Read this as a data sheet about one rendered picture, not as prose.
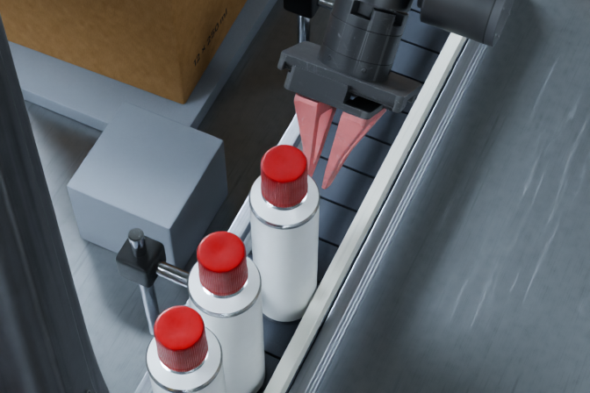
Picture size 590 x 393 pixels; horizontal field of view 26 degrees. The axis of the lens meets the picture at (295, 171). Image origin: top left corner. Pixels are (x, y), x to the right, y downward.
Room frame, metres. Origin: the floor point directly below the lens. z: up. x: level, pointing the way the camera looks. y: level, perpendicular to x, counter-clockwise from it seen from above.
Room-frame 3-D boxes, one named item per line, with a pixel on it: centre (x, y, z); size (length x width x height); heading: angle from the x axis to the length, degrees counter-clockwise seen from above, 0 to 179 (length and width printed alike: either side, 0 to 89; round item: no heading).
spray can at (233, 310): (0.42, 0.05, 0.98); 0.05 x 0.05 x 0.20
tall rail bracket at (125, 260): (0.47, 0.10, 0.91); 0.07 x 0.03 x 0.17; 65
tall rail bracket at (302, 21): (0.74, -0.03, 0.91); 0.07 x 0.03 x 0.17; 65
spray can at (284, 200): (0.49, 0.01, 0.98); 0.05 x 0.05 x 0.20
